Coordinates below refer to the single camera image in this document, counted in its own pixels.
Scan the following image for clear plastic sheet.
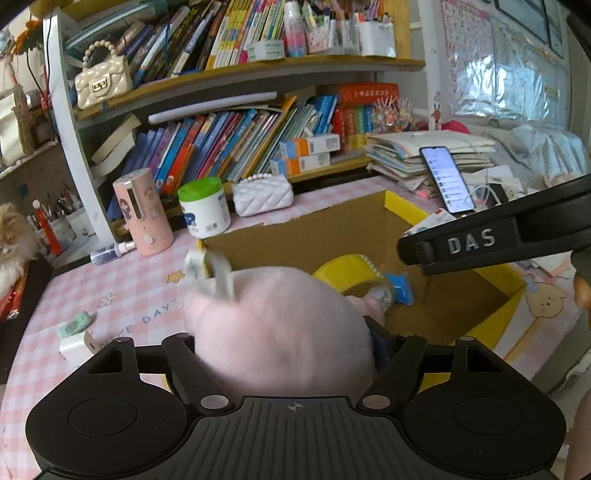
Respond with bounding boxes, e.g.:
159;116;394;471
451;44;572;131

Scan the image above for colourful lollipop bunch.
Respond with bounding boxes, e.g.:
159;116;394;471
369;99;419;133

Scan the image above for white tote bag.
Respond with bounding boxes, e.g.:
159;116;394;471
0;85;29;168

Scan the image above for pink and blue bottle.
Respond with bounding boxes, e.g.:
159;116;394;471
282;0;308;59

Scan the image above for orange artificial flowers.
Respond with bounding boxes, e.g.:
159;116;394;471
13;17;48;52

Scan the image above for pink wall poster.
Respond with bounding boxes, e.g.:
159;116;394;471
440;0;498;112

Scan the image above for white power adapter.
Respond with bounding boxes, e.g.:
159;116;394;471
58;335;96;366

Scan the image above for white brush cup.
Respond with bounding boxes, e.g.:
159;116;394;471
43;216;77;251

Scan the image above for shelf row of upright books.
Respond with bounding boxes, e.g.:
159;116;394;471
65;0;288;89

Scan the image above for white phone charger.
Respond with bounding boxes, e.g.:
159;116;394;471
471;182;509;209

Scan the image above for pink cylindrical humidifier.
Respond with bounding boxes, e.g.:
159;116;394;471
113;167;175;257

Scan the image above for orange and white carton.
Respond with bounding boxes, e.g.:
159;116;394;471
270;152;332;177
279;133;342;159

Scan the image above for blue snack packet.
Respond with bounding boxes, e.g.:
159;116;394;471
385;272;415;306

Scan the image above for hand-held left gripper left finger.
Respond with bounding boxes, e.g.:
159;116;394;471
83;333;236;414

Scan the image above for red boxed book set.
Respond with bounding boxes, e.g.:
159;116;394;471
334;82;400;149

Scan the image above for row of colourful books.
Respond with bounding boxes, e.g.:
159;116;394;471
108;95;341;195

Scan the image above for fluffy cream cat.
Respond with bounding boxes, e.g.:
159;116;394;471
0;202;41;297

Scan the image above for person's right forearm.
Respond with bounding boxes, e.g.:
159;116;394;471
564;390;591;480

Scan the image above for clear pen holder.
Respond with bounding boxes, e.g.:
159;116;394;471
307;22;356;55

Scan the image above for cream purse with pearl handle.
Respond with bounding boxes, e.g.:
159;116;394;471
74;40;134;110

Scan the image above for white and wooden bookshelf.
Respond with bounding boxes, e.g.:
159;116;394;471
41;0;445;246

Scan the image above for white quilted purse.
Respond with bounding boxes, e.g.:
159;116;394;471
232;174;295;218

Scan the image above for smartphone with lit screen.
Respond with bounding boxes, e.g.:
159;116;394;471
419;146;476;215

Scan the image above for person's right hand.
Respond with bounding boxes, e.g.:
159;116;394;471
573;249;591;324

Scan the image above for white pen holder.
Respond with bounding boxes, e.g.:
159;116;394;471
357;20;397;59

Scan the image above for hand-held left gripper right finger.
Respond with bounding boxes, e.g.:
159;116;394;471
358;315;506;413

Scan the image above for stack of books and papers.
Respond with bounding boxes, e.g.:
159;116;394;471
364;130;498;195

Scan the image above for yellow tape roll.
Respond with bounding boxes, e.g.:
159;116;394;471
311;253;396;309

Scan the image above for black bag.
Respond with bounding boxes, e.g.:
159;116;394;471
0;255;54;385

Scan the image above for white rolled paper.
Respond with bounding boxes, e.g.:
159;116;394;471
147;91;278;125

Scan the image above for green eraser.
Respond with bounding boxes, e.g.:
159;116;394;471
56;311;91;340

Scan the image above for white jar with green lid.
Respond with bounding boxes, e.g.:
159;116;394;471
177;177;232;240

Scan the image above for red and white tube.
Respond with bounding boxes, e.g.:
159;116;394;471
31;199;61;256

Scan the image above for small clear spray bottle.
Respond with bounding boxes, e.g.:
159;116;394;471
89;240;136;267

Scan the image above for pink plush toy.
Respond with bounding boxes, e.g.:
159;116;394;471
182;249;394;403

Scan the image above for yellow cardboard box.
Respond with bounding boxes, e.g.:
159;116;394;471
198;190;528;394

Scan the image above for thick hardcover book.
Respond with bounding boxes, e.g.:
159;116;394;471
92;113;142;163
89;152;122;179

